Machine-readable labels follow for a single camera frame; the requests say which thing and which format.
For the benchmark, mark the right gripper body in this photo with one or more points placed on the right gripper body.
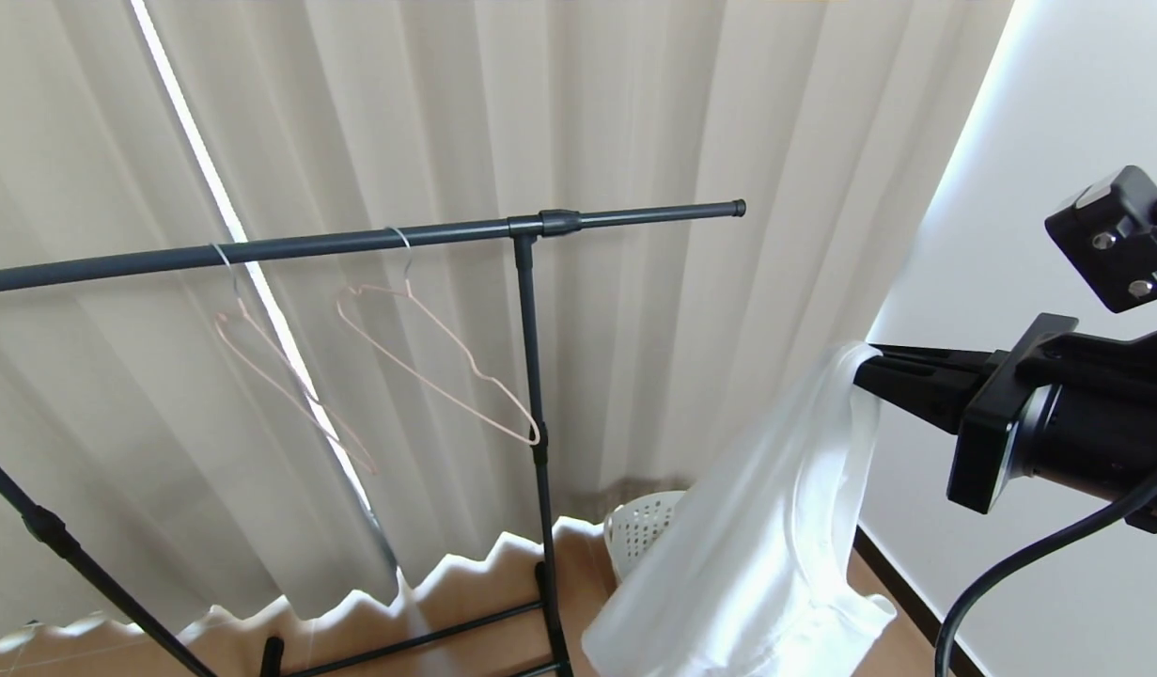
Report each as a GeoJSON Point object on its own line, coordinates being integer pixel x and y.
{"type": "Point", "coordinates": [1076, 423]}

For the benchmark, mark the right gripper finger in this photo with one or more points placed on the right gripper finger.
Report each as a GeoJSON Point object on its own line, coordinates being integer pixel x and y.
{"type": "Point", "coordinates": [926, 395]}
{"type": "Point", "coordinates": [954, 359]}

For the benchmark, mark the white printed t-shirt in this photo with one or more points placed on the white printed t-shirt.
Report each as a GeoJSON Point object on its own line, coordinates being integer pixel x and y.
{"type": "Point", "coordinates": [747, 564]}

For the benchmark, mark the pink clothes hanger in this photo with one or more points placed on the pink clothes hanger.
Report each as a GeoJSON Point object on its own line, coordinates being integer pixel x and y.
{"type": "Point", "coordinates": [301, 381]}
{"type": "Point", "coordinates": [437, 324]}

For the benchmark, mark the white laundry basket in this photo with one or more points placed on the white laundry basket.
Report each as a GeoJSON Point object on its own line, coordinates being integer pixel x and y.
{"type": "Point", "coordinates": [639, 531]}

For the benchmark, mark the black clothes rack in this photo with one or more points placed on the black clothes rack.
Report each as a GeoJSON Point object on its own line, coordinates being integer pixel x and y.
{"type": "Point", "coordinates": [352, 243]}

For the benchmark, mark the beige curtain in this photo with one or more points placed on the beige curtain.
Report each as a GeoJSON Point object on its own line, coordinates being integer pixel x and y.
{"type": "Point", "coordinates": [634, 113]}

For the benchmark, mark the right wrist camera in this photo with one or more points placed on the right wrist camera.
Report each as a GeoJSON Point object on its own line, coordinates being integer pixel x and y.
{"type": "Point", "coordinates": [1114, 235]}

